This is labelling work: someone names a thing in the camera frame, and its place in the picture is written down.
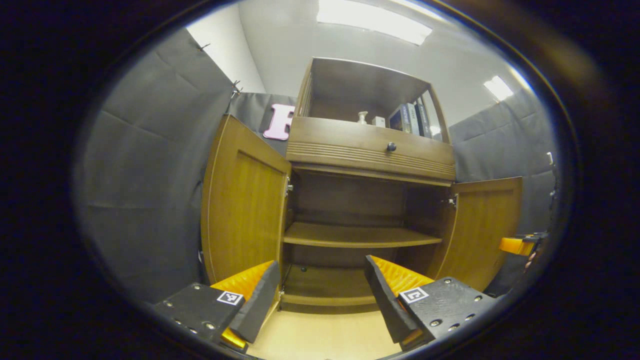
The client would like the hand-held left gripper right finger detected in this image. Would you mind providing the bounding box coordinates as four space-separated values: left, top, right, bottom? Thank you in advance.
364 255 501 352

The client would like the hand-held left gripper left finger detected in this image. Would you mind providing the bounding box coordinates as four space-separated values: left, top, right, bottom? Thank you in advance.
150 260 282 351

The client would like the wooden cabinet door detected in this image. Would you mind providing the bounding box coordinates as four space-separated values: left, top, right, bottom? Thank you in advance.
427 176 523 293
200 114 292 286

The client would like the small ceiling light panel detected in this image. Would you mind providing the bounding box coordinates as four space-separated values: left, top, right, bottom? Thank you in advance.
483 76 514 102

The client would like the light grey book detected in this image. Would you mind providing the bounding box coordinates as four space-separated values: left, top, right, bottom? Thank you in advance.
407 103 421 136

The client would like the wooden drawer with black knob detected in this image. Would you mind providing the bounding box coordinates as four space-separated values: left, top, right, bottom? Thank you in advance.
286 116 457 182

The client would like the dark blue book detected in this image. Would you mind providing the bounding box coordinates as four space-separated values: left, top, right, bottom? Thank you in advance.
388 104 412 134

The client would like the black backdrop cloth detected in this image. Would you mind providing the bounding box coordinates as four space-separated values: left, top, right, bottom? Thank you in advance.
72 27 558 303

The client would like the large ceiling light panel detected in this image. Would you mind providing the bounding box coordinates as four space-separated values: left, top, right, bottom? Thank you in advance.
316 0 433 46

